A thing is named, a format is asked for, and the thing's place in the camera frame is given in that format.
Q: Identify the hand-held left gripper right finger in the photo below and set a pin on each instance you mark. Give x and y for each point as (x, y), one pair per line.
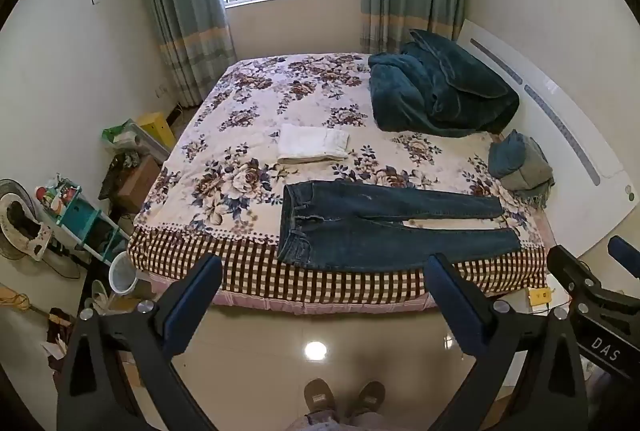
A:
(456, 313)

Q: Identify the brown cardboard box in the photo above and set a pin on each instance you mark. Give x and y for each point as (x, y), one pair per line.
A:
(142, 183)

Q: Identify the blue denim pants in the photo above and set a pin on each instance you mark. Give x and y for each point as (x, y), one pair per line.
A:
(350, 231)

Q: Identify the green plastic bag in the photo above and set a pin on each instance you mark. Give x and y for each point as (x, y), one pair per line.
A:
(120, 135)

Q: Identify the teal storage shelf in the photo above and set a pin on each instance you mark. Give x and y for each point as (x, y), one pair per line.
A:
(82, 216)

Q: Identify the person's legs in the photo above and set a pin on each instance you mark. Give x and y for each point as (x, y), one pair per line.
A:
(325, 422)

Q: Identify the white shoes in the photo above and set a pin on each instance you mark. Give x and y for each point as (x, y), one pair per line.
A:
(95, 298)

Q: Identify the person's right slipper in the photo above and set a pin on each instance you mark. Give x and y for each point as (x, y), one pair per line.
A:
(367, 397)

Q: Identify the yellow box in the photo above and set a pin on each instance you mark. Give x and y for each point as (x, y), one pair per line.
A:
(157, 128)

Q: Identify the white bed headboard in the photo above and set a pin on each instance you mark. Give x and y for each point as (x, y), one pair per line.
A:
(565, 111)

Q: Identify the person's left slipper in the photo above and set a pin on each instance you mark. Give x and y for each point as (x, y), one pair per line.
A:
(319, 396)

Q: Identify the folded teal grey cloth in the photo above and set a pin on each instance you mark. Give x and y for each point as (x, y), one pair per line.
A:
(520, 163)

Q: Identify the standing fan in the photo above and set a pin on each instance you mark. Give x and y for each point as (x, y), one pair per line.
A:
(20, 223)

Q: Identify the white waste bin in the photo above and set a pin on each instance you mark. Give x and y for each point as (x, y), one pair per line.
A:
(123, 273)

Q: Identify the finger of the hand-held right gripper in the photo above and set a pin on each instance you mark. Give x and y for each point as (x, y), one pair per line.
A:
(570, 271)
(625, 251)

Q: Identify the small yellow floor object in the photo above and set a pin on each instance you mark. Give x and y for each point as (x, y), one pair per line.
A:
(540, 297)

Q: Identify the black bag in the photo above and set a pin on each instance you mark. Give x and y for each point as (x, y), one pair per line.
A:
(114, 176)

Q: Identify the folded white cloth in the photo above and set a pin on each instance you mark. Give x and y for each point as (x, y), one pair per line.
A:
(312, 143)

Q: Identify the teal fleece blanket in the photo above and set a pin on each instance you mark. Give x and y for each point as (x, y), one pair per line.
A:
(440, 91)

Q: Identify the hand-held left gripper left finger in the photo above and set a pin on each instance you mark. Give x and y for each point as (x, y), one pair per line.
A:
(184, 313)

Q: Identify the person's slipper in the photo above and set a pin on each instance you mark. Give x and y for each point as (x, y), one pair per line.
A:
(367, 397)
(319, 396)

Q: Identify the bed with floral bedspread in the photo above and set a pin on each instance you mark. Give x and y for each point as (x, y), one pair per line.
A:
(240, 181)

